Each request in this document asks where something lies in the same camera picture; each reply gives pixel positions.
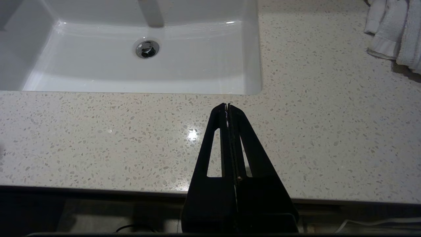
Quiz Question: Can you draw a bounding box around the chrome drain stopper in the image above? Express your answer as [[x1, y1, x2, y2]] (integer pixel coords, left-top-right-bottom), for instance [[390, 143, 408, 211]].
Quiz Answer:
[[135, 39, 160, 60]]

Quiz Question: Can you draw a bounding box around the thin black cable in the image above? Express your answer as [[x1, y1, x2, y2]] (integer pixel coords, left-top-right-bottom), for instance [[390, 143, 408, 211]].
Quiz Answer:
[[115, 224, 156, 233]]

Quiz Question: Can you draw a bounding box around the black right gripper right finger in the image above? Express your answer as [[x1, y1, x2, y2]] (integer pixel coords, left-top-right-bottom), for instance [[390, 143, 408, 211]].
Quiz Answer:
[[228, 104, 299, 231]]

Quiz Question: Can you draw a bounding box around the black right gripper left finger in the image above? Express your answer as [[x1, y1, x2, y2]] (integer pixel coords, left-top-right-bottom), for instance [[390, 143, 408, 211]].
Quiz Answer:
[[182, 103, 238, 231]]

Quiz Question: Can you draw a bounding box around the white sink basin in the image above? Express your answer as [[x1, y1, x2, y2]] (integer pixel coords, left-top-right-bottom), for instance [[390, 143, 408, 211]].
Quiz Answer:
[[0, 0, 263, 96]]

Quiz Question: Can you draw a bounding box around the white towel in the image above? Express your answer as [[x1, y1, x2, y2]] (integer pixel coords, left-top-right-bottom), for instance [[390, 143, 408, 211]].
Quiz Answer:
[[363, 0, 421, 75]]

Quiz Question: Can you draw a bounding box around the white cable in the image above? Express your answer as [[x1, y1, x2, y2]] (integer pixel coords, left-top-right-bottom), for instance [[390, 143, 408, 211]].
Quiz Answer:
[[335, 217, 421, 232]]

